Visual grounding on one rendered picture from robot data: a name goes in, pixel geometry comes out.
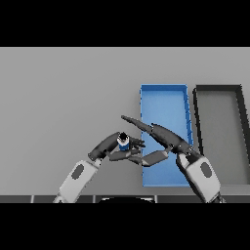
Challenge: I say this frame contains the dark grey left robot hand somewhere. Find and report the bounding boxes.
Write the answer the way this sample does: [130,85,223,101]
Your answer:
[87,131,146,165]

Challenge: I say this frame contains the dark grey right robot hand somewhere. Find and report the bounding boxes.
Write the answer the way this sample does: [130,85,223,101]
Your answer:
[120,114,203,168]

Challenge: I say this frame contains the blue pipe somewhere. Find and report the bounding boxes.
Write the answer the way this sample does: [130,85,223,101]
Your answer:
[116,131,131,152]

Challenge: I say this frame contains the blue bin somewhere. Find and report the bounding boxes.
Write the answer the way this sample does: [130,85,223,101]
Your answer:
[139,83,195,188]

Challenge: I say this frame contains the dark grey bin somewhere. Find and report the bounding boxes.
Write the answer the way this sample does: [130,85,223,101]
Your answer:
[192,84,250,188]

